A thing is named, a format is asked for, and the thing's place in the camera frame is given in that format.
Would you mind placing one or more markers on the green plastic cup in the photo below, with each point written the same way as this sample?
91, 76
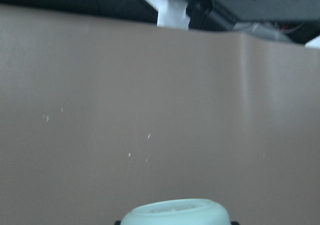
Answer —
191, 211

